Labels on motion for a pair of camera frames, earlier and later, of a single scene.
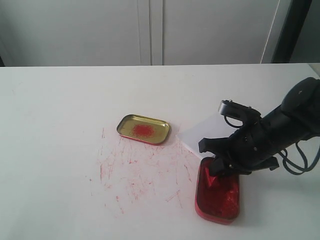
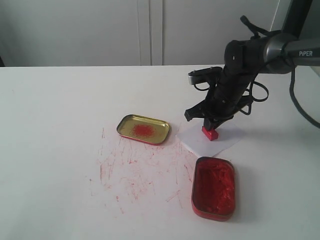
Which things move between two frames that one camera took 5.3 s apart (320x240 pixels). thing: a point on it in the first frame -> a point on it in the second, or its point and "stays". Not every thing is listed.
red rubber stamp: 210,182 -> 211,135
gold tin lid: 145,129 stays
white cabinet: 45,33 stays
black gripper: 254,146 -> 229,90
